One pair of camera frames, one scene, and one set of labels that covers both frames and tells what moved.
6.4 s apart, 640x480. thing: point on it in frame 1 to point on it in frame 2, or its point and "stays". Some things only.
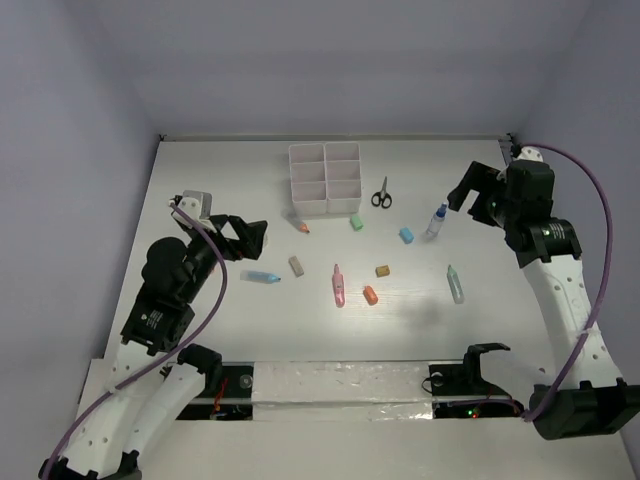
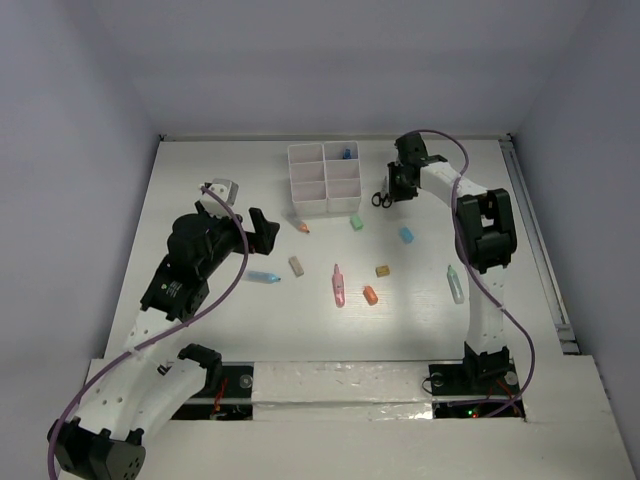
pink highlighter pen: [339, 288] stays
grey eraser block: [296, 266] stays
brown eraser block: [382, 271] stays
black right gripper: [473, 179] to [399, 194]
